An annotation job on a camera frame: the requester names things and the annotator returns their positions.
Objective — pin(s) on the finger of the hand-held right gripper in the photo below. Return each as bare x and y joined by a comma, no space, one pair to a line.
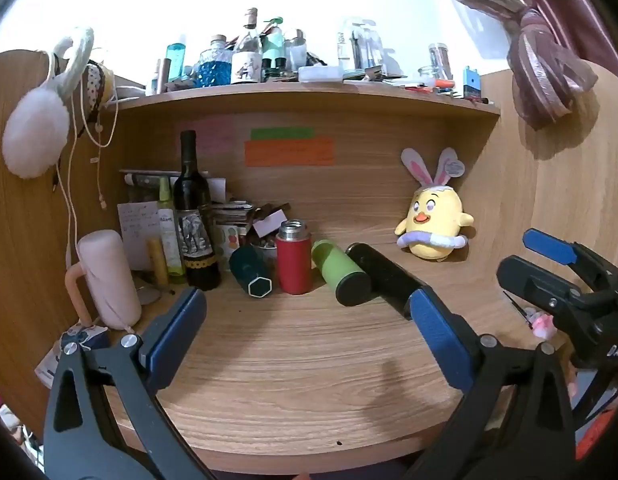
548,247
526,280

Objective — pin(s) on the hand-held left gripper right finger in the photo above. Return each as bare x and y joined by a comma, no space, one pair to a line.
439,341

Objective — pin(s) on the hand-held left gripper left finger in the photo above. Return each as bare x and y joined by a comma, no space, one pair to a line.
175,329

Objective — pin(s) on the black cup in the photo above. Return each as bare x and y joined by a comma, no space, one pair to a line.
384,277

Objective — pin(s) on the dark teal cup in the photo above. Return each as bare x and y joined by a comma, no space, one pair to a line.
250,272

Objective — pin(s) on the white cup with coloured dots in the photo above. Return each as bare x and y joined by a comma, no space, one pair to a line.
229,242

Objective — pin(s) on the green cup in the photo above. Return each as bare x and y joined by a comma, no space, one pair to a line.
339,272

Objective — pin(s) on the red thermos cup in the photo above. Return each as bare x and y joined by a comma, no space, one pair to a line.
293,262

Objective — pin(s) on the small pink toy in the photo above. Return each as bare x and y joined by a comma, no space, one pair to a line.
540,325

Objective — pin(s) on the yellow tube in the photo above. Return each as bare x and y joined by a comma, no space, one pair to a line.
157,262

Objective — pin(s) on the yellow-green spray bottle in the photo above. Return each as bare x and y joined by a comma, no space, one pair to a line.
167,232

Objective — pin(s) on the white and blue carton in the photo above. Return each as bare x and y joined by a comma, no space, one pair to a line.
79,347

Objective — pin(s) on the dark wine bottle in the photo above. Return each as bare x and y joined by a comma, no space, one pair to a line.
194,225

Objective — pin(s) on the yellow chick plush toy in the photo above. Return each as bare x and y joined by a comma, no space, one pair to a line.
434,225

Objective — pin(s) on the white handwritten note card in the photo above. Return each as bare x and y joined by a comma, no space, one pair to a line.
136,227

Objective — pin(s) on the stack of books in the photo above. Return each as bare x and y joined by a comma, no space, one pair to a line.
233,214

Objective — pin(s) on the white box behind bottle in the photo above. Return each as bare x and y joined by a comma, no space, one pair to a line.
216,187

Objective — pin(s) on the blue box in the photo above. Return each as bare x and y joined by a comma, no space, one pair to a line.
471,83

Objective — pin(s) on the pink sticky note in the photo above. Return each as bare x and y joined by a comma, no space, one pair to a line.
211,137

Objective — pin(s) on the pink curtain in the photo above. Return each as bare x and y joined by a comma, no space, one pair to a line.
534,35

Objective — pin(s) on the glass jar with brown contents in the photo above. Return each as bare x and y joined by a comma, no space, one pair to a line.
439,57

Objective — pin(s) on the green sticky note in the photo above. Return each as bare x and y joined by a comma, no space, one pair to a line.
281,133

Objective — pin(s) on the white fluffy earmuffs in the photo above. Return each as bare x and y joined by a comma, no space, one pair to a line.
36,127

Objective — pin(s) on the dotted headband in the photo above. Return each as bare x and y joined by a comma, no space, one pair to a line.
95,87

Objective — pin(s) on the glass bottle with blue beads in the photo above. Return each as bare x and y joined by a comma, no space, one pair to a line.
214,65

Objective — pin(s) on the wooden shelf board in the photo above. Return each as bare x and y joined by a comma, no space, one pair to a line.
309,97

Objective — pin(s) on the teal liquid bottle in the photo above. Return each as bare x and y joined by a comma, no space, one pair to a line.
176,60

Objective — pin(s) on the clear plastic container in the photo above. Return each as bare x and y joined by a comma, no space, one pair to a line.
361,45

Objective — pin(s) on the corked glass bottle with label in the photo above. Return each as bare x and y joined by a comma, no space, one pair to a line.
247,55

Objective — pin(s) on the white flat box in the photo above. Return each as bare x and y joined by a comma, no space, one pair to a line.
319,73

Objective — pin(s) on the mint green bottle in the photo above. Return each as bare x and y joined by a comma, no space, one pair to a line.
274,47

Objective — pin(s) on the clear small bottle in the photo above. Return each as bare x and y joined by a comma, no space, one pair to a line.
295,50

